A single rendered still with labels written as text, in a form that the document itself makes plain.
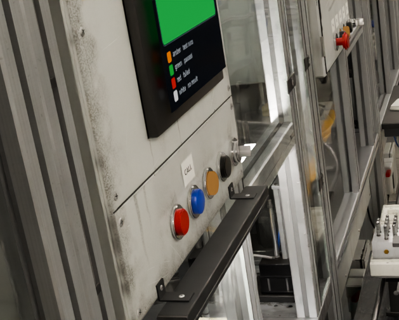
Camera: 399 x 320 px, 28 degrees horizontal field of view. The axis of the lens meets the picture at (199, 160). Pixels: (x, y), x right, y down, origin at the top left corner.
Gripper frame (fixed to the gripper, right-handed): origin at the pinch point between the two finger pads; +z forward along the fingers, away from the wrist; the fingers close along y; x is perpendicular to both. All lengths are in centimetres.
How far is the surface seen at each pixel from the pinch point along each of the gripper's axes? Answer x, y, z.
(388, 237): -53, -20, 10
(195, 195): 43, 31, 20
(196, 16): 37, 51, 18
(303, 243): -18.6, -4.5, 22.5
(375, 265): -49, -25, 13
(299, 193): -18.6, 6.1, 21.9
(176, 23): 44, 51, 18
